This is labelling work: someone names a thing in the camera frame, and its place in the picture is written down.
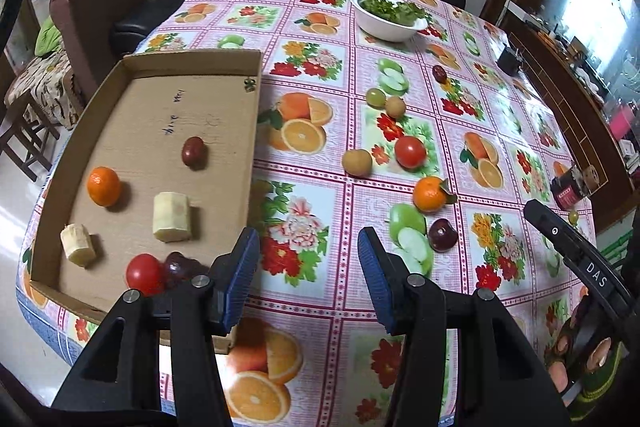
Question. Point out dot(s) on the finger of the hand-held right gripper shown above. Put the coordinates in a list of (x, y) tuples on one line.
[(575, 247)]

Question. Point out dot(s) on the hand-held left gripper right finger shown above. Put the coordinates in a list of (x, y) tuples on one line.
[(377, 277)]

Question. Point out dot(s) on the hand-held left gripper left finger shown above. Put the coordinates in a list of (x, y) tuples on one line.
[(240, 277)]

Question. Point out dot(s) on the dark red plum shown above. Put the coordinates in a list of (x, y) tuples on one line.
[(440, 74), (193, 152), (177, 268), (442, 235)]

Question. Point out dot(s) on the red tomato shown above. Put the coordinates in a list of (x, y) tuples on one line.
[(410, 151), (144, 274)]

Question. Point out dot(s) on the cardboard box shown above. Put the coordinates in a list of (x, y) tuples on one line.
[(150, 117)]

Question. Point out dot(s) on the person's right hand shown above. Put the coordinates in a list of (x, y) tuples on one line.
[(602, 349)]

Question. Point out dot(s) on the green grape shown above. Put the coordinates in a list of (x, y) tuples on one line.
[(376, 97), (573, 218)]

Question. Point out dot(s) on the red black can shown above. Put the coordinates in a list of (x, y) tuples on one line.
[(567, 193)]

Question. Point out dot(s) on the printed pink checked tablecloth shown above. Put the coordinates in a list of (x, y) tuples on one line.
[(325, 297)]

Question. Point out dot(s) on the orange mandarin with leaves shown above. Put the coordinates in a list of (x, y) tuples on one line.
[(429, 195)]

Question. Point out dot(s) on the pink box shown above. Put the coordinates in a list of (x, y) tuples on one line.
[(620, 121)]

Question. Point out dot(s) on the wooden sideboard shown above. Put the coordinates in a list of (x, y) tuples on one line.
[(550, 72)]

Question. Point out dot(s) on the small black device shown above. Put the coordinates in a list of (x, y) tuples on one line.
[(509, 61)]

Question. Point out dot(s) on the white bowl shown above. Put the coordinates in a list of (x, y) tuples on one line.
[(385, 29)]

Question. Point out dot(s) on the dark wooden stool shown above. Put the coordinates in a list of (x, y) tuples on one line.
[(30, 142)]

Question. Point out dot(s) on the green leafy vegetables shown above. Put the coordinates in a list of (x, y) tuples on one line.
[(392, 9)]

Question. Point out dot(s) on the green cushion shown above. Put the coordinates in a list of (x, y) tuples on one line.
[(49, 36)]

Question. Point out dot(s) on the brown armchair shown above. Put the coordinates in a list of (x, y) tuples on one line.
[(100, 2)]

